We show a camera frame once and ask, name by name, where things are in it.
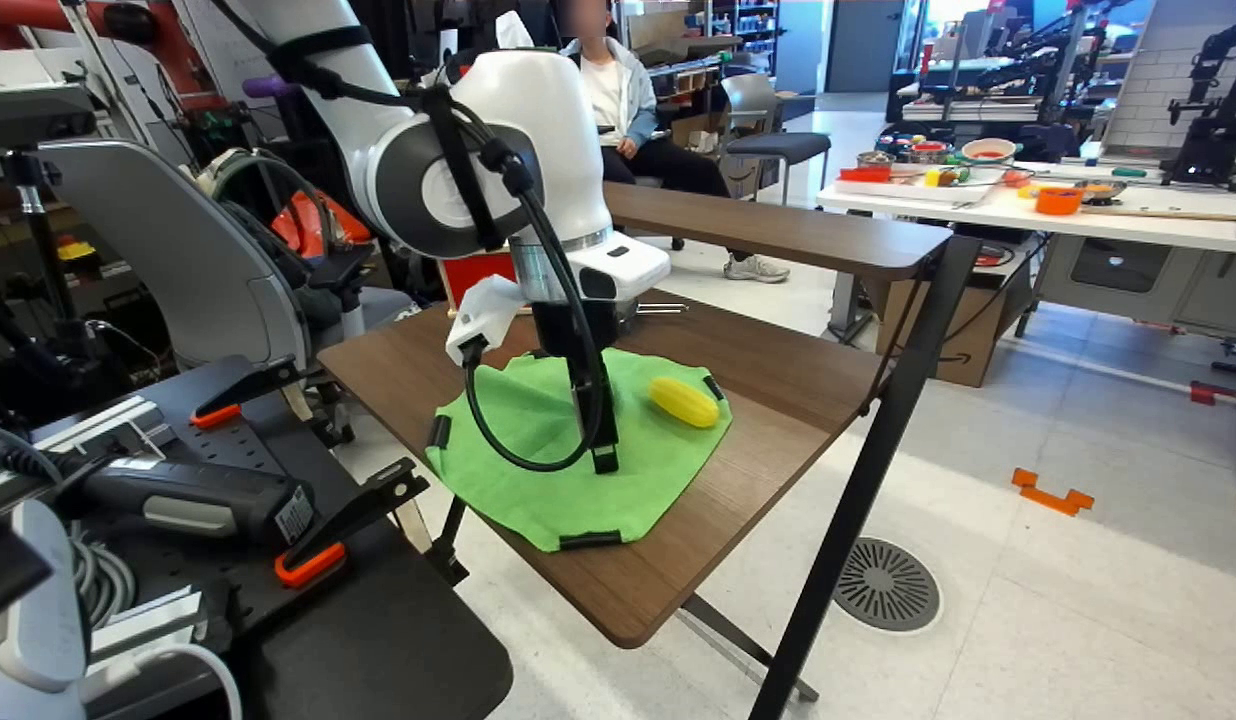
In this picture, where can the dark wood table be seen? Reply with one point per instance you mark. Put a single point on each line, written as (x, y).
(776, 375)

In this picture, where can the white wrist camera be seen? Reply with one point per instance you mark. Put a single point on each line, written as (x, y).
(487, 314)

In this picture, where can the black mounting platform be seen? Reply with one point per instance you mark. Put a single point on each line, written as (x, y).
(378, 654)

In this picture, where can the orange floor tape marker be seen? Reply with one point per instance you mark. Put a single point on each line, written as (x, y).
(1051, 496)

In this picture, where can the orange flat bowl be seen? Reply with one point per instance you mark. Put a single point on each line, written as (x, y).
(866, 172)

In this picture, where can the small black robot arm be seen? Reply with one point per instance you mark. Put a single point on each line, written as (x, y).
(1208, 122)

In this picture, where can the black clamp orange tip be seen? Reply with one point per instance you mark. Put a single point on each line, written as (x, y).
(337, 542)
(241, 398)

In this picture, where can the seated person light jacket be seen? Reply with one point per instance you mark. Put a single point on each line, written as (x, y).
(601, 83)

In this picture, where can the orange cup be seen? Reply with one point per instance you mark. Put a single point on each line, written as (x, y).
(1056, 203)

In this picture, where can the green towel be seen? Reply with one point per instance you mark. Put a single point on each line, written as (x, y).
(641, 464)

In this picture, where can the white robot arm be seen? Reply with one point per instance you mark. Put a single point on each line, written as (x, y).
(378, 133)

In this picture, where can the black grey hand tool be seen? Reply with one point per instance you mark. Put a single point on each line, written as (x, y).
(190, 503)

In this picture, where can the dark padded seat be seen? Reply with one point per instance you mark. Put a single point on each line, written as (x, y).
(776, 147)

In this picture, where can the cardboard box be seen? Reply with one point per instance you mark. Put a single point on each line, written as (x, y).
(979, 325)

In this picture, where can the grey chair shell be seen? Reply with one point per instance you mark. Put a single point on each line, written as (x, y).
(177, 252)

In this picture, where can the round floor drain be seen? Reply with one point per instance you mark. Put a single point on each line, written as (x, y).
(885, 584)

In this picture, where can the brown table with black legs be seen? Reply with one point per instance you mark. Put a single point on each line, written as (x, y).
(776, 232)

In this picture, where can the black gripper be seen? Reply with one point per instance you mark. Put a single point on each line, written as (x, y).
(563, 325)

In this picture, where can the yellow toy corn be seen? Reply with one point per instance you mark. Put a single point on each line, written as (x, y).
(683, 401)

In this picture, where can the white table with toys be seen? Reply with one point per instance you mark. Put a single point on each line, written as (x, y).
(1150, 220)

